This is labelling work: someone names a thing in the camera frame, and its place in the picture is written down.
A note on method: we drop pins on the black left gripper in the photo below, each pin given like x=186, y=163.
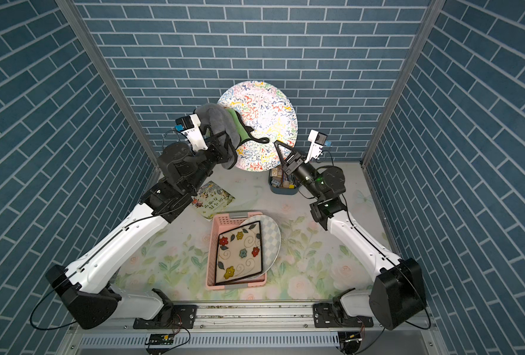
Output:
x=218, y=151

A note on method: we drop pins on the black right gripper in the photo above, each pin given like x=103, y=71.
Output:
x=288, y=166

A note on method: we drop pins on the grey green cleaning cloth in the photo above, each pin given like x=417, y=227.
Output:
x=227, y=126

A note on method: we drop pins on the round colourful squiggle plate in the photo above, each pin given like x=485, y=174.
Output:
x=267, y=116

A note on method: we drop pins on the square floral plate black rim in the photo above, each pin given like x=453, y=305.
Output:
x=239, y=254

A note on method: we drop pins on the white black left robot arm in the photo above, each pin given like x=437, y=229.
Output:
x=84, y=285

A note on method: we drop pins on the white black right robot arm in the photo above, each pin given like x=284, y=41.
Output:
x=398, y=291

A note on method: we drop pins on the round checkered plate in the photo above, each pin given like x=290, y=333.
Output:
x=271, y=239

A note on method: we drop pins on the teal plastic storage bin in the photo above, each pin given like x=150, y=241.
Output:
x=281, y=183

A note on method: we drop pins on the pink plastic basket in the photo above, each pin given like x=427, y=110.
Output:
x=223, y=223

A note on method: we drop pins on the green circuit board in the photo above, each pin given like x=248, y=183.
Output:
x=160, y=340

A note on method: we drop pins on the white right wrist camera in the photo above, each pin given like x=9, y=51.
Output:
x=318, y=141

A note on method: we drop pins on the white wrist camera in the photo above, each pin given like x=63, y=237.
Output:
x=318, y=141
x=189, y=126

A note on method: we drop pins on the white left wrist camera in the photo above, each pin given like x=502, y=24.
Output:
x=189, y=126

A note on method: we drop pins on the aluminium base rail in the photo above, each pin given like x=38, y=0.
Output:
x=260, y=328

